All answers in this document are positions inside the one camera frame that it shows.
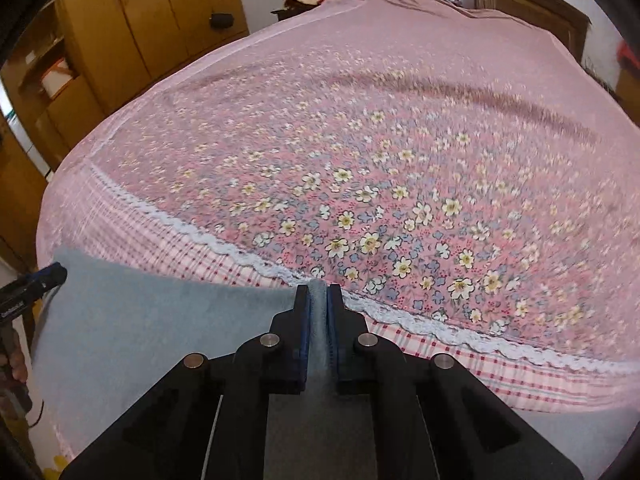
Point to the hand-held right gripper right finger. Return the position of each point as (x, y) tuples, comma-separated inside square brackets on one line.
[(334, 345)]

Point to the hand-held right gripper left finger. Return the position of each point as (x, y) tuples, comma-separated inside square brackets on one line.
[(303, 345)]

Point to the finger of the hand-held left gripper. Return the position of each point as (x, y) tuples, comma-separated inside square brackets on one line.
[(50, 275)]

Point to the grey-blue fleece pants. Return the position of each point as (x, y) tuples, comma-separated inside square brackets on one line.
[(150, 340)]

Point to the person's left hand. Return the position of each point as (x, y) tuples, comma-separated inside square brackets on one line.
[(19, 365)]

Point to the white container with orange rim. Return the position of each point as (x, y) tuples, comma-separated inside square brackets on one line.
[(57, 77)]

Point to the pink floral bedspread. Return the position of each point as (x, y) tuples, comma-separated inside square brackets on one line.
[(400, 135)]

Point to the wooden wardrobe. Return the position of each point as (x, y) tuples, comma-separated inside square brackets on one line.
[(150, 20)]

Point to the small black bag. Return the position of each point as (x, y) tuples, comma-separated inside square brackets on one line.
[(221, 21)]

